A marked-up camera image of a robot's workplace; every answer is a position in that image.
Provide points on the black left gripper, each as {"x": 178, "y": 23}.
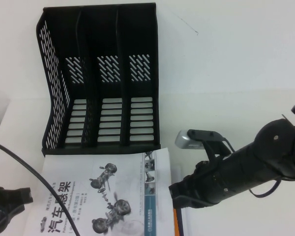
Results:
{"x": 7, "y": 199}

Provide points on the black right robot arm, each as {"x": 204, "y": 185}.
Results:
{"x": 260, "y": 157}

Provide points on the white book with dark block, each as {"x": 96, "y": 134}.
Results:
{"x": 181, "y": 222}

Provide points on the white car suspension book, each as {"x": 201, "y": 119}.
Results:
{"x": 127, "y": 209}

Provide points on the plain white book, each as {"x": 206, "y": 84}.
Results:
{"x": 186, "y": 221}

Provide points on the black plastic book stand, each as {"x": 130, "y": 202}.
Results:
{"x": 108, "y": 81}

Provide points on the black right camera bracket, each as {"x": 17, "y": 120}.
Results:
{"x": 211, "y": 140}

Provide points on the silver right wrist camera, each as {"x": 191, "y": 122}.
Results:
{"x": 184, "y": 141}

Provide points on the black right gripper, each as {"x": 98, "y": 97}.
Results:
{"x": 206, "y": 177}

